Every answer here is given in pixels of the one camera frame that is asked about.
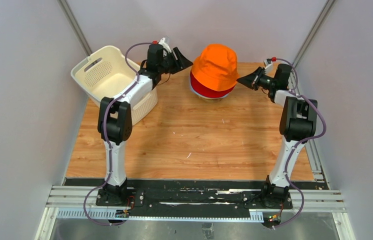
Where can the orange bucket hat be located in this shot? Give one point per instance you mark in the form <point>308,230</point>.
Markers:
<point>216,68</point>

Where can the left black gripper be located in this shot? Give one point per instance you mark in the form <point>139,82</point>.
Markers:
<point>180,64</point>

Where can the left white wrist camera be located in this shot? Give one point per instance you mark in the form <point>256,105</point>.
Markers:
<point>164,41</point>

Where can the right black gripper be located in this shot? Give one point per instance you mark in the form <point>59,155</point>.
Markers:
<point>252,81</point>

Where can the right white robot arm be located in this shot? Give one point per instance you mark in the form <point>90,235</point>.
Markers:
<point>298,124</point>

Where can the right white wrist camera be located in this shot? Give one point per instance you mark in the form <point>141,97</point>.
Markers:
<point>268,65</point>

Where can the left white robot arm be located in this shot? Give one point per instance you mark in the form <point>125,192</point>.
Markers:
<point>115,122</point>

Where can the aluminium frame rail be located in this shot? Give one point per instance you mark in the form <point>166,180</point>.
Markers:
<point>69,202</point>

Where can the white plastic basket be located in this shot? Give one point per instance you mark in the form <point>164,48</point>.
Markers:
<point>105,74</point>

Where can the red bucket hat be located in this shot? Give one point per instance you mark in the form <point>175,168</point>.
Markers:
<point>203,90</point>

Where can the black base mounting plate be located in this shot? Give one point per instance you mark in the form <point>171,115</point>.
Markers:
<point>183,199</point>

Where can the purple bucket hat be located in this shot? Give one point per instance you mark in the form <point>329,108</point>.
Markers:
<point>202,96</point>

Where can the wooden hat stand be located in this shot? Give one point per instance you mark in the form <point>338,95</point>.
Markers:
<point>213,100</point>

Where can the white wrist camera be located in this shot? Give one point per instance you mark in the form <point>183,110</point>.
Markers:
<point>164,41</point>
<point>268,65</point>

